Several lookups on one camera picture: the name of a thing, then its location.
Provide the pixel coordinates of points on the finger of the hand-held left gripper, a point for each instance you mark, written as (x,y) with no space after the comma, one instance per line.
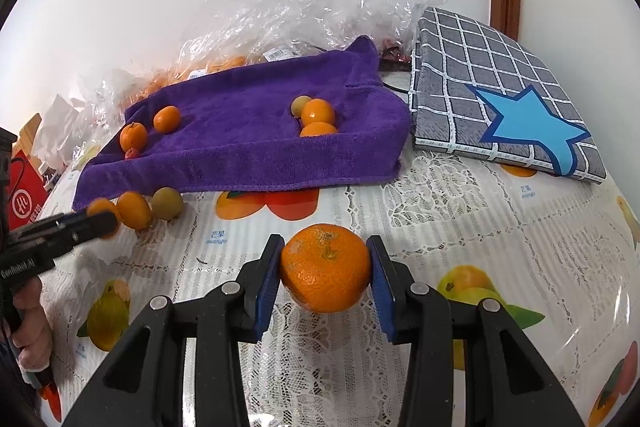
(75,229)

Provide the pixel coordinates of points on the white plastic bag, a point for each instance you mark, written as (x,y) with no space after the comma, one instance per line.
(60,122)

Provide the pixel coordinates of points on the red paper bag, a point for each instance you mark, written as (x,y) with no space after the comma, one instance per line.
(30,192)

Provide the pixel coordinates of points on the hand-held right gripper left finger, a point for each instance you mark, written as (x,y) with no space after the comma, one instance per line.
(267,289)

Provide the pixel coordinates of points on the person's left hand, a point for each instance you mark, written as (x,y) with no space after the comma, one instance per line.
(35,332)

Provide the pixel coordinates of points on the large clear plastic bag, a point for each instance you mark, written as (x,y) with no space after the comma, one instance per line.
(320,2)

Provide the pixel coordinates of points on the small yellow-green fruit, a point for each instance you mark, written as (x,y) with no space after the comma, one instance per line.
(167,203)
(299,105)

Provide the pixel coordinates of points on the fruit print tablecloth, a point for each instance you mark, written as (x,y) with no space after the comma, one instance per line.
(450,227)

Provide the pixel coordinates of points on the small clear plastic bag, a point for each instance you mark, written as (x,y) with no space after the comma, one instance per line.
(115,84)

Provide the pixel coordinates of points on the grey plaid star cushion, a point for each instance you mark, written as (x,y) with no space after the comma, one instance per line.
(480,72)

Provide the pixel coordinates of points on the purple towel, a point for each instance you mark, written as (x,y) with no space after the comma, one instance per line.
(240,147)

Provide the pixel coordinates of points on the orange mandarin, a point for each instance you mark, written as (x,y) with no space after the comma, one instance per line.
(134,209)
(319,130)
(100,207)
(133,136)
(325,267)
(318,112)
(166,119)

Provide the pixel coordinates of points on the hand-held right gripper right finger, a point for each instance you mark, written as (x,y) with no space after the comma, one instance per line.
(382,292)

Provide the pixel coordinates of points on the pile of bagged oranges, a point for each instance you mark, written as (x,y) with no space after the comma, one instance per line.
(200,69)

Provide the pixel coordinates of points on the small red apple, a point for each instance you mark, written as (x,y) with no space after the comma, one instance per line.
(132,153)

